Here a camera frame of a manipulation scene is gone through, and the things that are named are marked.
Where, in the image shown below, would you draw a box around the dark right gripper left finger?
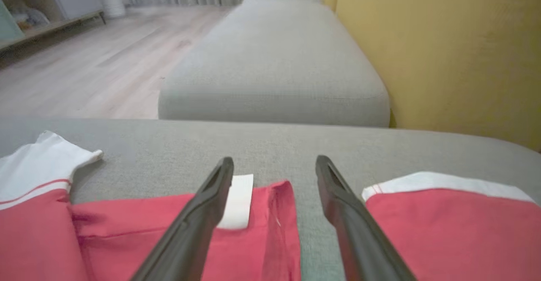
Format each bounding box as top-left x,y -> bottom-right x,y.
129,156 -> 234,281

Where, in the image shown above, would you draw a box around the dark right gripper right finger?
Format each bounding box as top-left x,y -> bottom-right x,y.
315,154 -> 417,281

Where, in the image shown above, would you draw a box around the red basketball jersey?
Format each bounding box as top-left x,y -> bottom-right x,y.
0,131 -> 301,281

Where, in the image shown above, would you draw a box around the red Bulls basketball shorts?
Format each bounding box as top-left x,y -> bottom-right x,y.
361,171 -> 541,281

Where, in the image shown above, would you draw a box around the large grey sofa seat cushion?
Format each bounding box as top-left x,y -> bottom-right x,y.
0,116 -> 541,281

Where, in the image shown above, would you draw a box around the wide yellow sofa back cushion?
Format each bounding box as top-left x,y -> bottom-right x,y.
336,0 -> 541,151

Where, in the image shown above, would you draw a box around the toys in cabinet shelf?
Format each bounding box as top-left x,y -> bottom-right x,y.
11,5 -> 50,30

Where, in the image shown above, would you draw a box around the mint green cabinet drawer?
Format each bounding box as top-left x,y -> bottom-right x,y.
0,0 -> 24,43

